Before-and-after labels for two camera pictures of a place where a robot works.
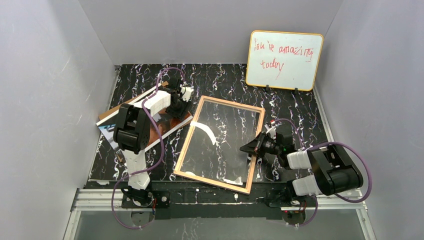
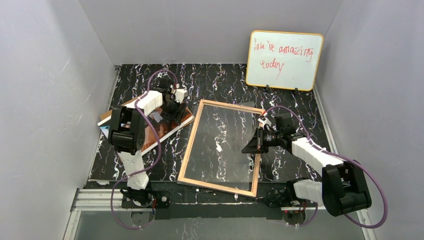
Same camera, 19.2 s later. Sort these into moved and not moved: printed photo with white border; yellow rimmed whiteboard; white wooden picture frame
Moved: white wooden picture frame
Not moved: yellow rimmed whiteboard; printed photo with white border
